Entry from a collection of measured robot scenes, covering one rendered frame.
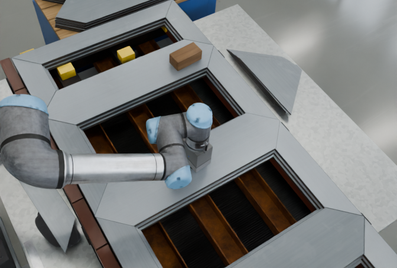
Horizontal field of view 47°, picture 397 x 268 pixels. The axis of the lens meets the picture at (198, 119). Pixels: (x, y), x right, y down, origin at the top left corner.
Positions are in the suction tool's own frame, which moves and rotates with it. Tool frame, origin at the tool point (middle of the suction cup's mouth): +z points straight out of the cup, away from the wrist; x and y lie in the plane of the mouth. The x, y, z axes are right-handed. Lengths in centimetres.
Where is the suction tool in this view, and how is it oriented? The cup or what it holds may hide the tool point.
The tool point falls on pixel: (194, 166)
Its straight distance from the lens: 157.0
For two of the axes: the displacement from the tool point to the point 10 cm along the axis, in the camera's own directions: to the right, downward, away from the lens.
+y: -6.2, -6.6, 4.3
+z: -0.6, 5.8, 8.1
